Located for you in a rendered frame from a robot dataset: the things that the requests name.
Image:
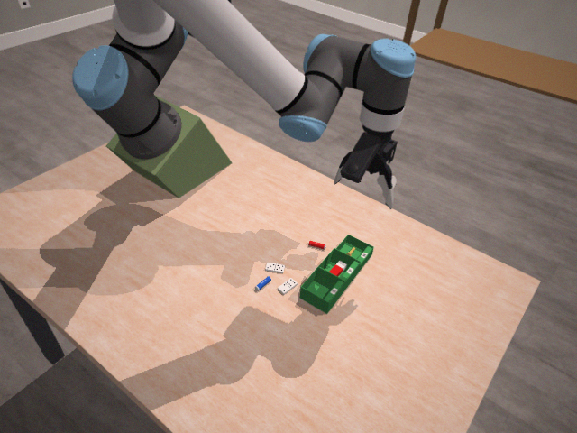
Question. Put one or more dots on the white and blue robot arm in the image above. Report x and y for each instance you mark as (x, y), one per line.
(118, 82)

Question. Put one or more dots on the green three-compartment bin rack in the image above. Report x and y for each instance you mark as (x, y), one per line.
(321, 281)

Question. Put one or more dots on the red and white eraser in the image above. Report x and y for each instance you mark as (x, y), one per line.
(338, 268)

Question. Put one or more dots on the blue battery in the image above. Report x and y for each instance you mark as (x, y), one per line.
(262, 283)

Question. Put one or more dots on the red battery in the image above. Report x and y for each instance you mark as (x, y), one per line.
(318, 245)

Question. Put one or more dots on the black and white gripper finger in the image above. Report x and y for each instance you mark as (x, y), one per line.
(338, 175)
(384, 180)

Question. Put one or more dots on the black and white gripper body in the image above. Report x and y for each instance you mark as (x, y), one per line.
(386, 149)

